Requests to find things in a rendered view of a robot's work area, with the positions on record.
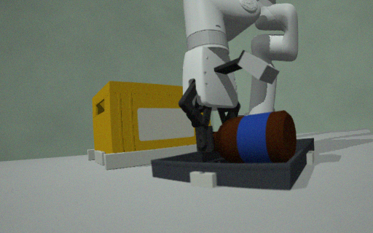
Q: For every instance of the brown bottle with blue label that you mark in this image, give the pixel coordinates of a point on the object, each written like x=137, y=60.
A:
x=257, y=138

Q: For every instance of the yellow crate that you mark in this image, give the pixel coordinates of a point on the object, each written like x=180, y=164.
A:
x=140, y=116

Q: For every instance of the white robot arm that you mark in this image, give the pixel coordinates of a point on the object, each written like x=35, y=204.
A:
x=220, y=21

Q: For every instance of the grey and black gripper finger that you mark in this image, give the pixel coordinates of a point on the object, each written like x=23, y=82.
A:
x=232, y=112
x=204, y=132

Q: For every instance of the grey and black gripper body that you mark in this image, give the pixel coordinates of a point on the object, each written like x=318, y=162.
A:
x=214, y=89

